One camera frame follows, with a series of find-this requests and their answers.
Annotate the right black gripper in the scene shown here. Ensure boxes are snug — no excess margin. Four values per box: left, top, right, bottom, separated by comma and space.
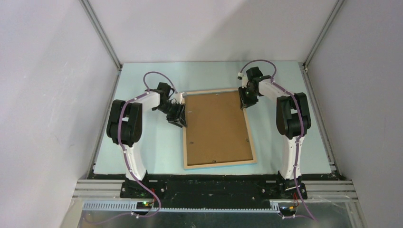
238, 85, 258, 109

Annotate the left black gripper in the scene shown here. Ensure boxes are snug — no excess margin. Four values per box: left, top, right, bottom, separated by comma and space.
155, 101, 188, 128

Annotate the brown fibreboard backing board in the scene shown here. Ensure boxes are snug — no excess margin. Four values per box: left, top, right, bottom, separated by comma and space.
184, 91, 254, 166

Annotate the light wooden picture frame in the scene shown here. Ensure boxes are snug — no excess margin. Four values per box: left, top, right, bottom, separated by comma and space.
181, 88, 258, 171

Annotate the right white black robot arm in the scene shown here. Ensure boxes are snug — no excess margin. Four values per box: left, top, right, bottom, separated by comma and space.
238, 67, 312, 199

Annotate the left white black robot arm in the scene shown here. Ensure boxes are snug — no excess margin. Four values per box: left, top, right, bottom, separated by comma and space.
106, 82, 187, 198

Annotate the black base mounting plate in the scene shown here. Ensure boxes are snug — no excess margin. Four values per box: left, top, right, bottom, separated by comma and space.
120, 174, 307, 209

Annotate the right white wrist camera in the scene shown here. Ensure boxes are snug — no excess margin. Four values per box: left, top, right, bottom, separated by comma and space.
237, 72, 249, 88

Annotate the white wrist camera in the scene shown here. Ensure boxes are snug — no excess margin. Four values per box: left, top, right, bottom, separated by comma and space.
237, 72, 249, 88
173, 92, 186, 104

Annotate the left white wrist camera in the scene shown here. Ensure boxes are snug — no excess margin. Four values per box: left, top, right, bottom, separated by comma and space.
173, 92, 186, 104

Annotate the left aluminium corner post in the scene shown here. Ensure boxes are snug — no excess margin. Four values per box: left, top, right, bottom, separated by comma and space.
79, 0, 123, 71

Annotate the aluminium corner post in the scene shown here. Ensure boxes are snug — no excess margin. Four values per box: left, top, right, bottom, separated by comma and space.
79, 0, 123, 71
302, 0, 345, 72

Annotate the aluminium rail frame front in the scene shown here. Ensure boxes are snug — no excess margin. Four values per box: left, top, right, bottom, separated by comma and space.
73, 180, 358, 213

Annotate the right aluminium corner post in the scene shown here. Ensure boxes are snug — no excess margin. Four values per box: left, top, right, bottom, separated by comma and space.
302, 0, 345, 72

